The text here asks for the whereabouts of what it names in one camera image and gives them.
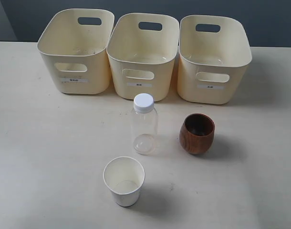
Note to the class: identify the brown wooden cup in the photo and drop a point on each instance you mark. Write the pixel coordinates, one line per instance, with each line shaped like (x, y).
(197, 133)

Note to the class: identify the middle cream plastic bin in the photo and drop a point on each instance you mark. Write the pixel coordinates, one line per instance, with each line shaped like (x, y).
(141, 52)

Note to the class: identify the clear plastic bottle white cap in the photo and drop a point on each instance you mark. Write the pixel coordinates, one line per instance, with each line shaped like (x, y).
(144, 124)

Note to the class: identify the cream plastic bin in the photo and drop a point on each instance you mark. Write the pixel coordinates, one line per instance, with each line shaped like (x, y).
(214, 53)
(141, 52)
(73, 48)

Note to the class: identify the white paper cup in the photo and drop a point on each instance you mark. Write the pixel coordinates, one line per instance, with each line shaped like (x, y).
(124, 176)

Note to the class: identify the right cream plastic bin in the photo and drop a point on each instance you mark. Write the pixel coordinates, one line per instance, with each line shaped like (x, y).
(214, 53)

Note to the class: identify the left cream plastic bin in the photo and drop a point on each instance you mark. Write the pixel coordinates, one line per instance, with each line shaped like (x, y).
(73, 48)

